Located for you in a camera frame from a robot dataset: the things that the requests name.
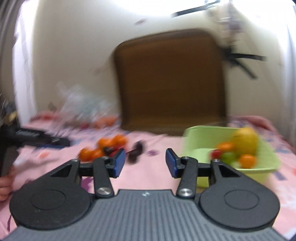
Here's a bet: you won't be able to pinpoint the green tomato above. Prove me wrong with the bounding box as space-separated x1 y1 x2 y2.
221 152 237 163

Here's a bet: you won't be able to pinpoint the red cherry tomato front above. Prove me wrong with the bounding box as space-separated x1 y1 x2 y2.
211 149 222 159

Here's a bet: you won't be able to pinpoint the dark plum front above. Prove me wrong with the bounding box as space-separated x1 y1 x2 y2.
128 150 141 163

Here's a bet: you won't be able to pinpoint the mandarin orange front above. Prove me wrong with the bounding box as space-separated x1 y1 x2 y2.
97 138 114 149

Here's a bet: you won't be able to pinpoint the mandarin orange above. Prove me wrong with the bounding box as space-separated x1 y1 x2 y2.
112 134 127 147
97 138 114 149

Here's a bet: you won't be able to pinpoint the person's left hand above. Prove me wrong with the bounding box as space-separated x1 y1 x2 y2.
0 173 14 201

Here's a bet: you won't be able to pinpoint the orange tomato with stem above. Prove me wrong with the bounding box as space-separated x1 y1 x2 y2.
78 148 93 162

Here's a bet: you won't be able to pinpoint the clear plastic bag of fruit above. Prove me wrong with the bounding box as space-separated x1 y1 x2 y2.
56 82 118 129

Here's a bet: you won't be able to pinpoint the dark tomato centre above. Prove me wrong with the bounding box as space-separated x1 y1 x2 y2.
103 146 114 156

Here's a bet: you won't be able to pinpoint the mandarin orange back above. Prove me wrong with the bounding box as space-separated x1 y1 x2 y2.
112 134 127 147

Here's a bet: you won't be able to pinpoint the yellow lemon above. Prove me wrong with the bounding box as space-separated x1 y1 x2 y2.
231 128 258 156

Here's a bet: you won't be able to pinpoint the green plastic basket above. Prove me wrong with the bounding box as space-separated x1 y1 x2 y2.
182 126 280 183

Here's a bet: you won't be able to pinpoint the pink deer print cloth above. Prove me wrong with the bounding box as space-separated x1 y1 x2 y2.
1 116 295 238

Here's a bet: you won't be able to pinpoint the brown seat cushion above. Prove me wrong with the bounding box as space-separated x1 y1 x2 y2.
113 29 227 136

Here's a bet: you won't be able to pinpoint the black tape strips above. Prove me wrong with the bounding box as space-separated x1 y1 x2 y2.
222 47 266 80

